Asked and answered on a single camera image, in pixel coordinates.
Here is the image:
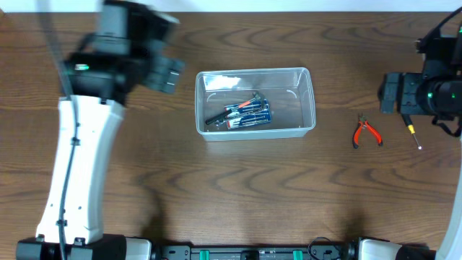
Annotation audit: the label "black yellow screwdriver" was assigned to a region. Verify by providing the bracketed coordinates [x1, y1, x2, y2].
[401, 114, 422, 150]

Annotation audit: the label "clear plastic container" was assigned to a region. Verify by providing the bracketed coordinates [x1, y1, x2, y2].
[195, 67, 316, 141]

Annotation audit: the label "red black pliers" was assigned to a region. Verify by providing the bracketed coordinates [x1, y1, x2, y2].
[352, 114, 384, 150]

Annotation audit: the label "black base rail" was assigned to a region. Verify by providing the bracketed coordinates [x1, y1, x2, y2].
[154, 240, 432, 260]

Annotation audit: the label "blue screwdriver set case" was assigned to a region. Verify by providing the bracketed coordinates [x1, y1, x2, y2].
[224, 99, 272, 130]

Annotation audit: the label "chrome ring wrench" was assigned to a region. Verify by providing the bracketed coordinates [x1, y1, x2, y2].
[214, 105, 269, 126]

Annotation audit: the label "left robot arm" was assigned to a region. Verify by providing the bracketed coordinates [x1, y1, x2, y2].
[16, 1, 184, 260]

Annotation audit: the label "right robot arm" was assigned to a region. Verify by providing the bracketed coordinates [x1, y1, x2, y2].
[341, 9, 461, 260]

